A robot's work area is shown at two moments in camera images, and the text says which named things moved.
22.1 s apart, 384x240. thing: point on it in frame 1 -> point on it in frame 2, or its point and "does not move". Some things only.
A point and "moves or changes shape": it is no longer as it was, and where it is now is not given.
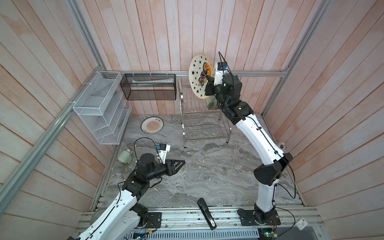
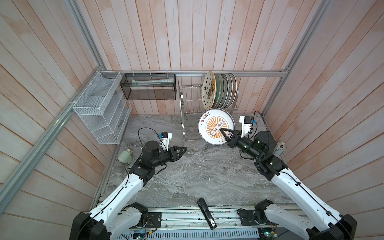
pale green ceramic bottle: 125,156 does not move
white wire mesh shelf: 104,108 does not move
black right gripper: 211,86 -> 235,139
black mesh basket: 149,86 does not move
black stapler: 207,213 does not move
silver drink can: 282,145 does not move
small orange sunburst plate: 152,124 -> 210,123
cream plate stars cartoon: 201,67 moves or changes shape
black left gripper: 171,168 -> 176,156
